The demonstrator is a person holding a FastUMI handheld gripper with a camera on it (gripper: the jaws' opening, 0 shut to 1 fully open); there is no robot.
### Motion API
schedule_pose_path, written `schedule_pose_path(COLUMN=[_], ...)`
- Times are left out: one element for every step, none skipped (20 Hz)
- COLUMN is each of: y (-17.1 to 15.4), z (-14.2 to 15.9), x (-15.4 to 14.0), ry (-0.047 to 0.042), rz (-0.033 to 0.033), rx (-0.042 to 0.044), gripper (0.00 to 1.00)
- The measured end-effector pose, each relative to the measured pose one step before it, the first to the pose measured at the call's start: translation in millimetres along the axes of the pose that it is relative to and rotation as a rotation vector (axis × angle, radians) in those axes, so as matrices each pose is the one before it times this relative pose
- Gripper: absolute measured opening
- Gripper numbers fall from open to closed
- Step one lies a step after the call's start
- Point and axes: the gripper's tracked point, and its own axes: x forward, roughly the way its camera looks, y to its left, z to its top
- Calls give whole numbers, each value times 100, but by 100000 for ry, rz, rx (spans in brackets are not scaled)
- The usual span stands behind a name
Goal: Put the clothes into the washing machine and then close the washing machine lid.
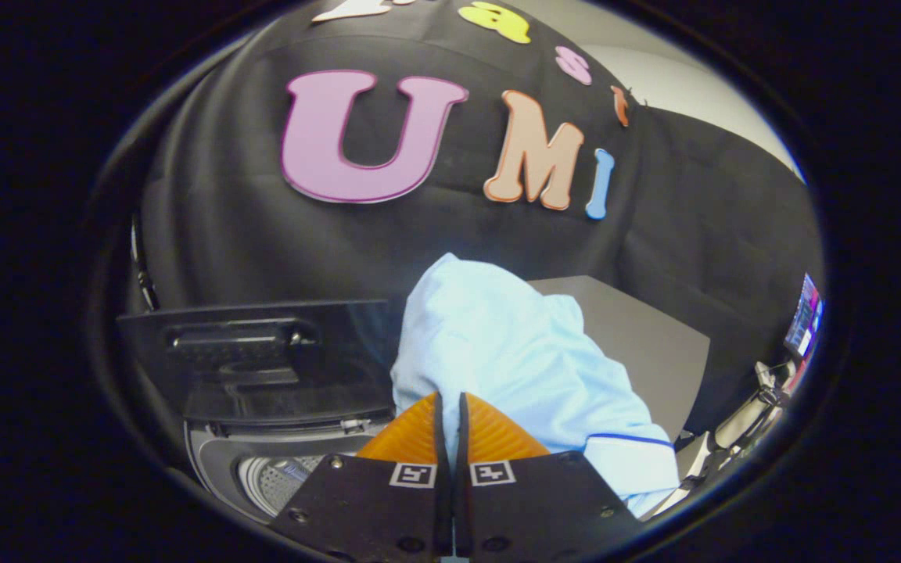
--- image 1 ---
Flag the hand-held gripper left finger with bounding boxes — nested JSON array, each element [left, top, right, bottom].
[[269, 391, 452, 561]]

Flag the computer monitor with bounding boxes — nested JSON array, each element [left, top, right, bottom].
[[782, 272, 824, 362]]

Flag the black washing machine lid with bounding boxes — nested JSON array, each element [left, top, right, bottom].
[[117, 299, 403, 427]]

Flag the black backdrop cloth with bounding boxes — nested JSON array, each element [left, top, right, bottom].
[[128, 0, 824, 439]]

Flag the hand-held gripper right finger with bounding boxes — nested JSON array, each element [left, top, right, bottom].
[[454, 391, 644, 561]]

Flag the light blue shirt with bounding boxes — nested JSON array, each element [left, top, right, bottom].
[[390, 253, 680, 518]]

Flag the white cabinet with dark top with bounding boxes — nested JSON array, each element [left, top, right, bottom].
[[527, 274, 712, 443]]

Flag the white pole with black strap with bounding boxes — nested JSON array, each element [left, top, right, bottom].
[[650, 361, 794, 518]]

